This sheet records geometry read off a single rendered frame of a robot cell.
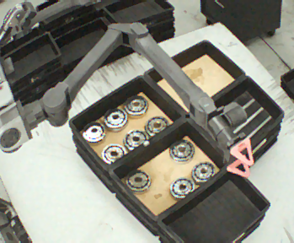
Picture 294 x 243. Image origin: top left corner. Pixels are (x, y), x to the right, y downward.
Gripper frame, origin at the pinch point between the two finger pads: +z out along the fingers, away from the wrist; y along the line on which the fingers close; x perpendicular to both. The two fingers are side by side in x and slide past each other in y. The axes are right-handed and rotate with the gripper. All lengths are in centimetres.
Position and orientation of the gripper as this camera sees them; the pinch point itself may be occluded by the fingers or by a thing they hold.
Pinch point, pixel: (248, 169)
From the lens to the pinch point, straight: 138.9
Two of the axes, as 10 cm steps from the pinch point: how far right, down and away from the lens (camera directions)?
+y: 0.3, 6.1, 7.9
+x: -8.6, 4.2, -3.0
